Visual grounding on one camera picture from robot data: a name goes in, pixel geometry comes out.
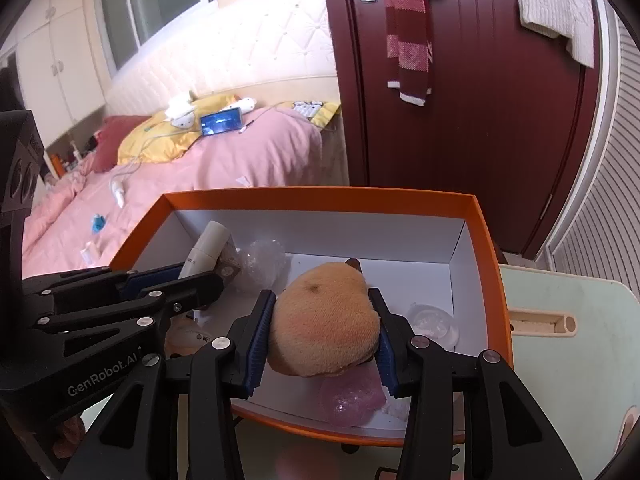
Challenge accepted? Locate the peach round toy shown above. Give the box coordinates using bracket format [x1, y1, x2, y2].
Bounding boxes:
[166, 319, 215, 357]

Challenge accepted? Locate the dark red pillow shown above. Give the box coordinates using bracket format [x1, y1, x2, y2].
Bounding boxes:
[90, 115, 151, 173]

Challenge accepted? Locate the window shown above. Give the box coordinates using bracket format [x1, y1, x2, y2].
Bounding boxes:
[95, 0, 219, 72]

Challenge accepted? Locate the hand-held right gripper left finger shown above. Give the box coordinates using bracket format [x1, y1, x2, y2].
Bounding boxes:
[60, 289, 278, 480]

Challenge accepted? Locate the cream cupboard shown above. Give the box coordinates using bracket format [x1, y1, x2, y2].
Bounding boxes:
[0, 0, 107, 171]

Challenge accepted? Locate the smartphone with lit screen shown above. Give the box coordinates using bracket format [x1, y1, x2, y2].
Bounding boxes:
[200, 107, 245, 137]

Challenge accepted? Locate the yellow pillow with print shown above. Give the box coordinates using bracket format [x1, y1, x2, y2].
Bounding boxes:
[277, 100, 342, 128]

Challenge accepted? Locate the white knitted cloth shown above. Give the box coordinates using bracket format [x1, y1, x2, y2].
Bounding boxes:
[500, 0, 597, 69]

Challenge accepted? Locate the person's left hand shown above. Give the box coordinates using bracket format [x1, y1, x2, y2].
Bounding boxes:
[50, 414, 84, 462]

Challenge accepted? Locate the cream tufted headboard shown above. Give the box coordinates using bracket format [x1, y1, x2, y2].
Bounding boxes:
[102, 0, 337, 117]

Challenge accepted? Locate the clear crinkled plastic ball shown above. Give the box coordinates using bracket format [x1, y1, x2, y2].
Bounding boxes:
[240, 237, 288, 291]

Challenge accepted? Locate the plain yellow pillow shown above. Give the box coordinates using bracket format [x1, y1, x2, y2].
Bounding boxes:
[117, 92, 241, 166]

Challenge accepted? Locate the dark red door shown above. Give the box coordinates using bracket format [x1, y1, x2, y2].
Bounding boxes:
[320, 0, 601, 261]

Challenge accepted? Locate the tan plush toy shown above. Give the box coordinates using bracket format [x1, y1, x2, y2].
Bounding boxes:
[267, 257, 383, 378]

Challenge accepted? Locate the white plush toy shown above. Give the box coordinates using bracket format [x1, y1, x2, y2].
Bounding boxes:
[165, 95, 199, 132]

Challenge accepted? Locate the white tube bottle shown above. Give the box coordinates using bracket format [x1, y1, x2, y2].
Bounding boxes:
[177, 220, 233, 281]

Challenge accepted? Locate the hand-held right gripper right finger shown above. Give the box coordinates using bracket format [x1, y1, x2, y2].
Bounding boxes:
[367, 287, 583, 480]

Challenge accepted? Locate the brown printed packet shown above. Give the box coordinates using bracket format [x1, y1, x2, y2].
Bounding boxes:
[215, 242, 243, 282]

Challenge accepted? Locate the white cable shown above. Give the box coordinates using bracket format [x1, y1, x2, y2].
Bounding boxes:
[110, 102, 283, 191]

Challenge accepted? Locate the white louvred closet door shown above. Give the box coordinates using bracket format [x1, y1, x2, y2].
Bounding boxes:
[545, 10, 640, 307]

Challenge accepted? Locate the red striped scarf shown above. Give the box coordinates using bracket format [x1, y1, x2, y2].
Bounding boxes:
[382, 0, 436, 107]

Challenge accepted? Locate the orange-rimmed white cardboard box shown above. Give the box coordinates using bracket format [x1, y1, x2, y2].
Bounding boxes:
[107, 187, 516, 448]

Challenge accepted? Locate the pink translucent ball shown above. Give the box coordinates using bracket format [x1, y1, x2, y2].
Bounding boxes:
[320, 365, 388, 428]

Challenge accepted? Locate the pink blanket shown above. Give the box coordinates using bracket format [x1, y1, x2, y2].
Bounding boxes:
[22, 107, 323, 281]

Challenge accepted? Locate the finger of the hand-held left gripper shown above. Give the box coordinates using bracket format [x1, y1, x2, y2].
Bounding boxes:
[22, 262, 184, 312]
[31, 269, 227, 343]

